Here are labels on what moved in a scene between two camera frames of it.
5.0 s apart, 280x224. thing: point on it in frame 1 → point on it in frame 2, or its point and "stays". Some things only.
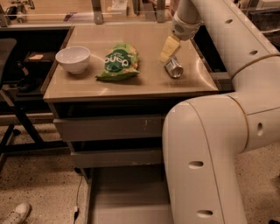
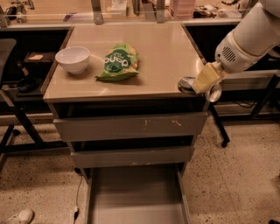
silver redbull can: x=173 y=68 → x=212 y=93
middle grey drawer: x=118 y=157 stays
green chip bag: x=121 y=63 stays
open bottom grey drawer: x=129 y=195 stays
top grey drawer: x=109 y=128 stays
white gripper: x=185 y=30 → x=233 y=54
